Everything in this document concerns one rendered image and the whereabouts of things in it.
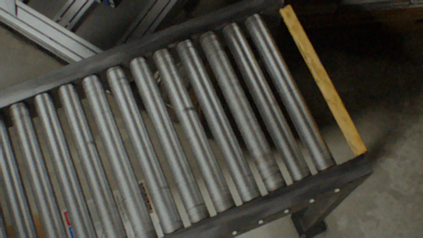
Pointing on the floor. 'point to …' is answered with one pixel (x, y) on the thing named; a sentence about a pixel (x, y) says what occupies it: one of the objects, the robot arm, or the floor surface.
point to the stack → (391, 26)
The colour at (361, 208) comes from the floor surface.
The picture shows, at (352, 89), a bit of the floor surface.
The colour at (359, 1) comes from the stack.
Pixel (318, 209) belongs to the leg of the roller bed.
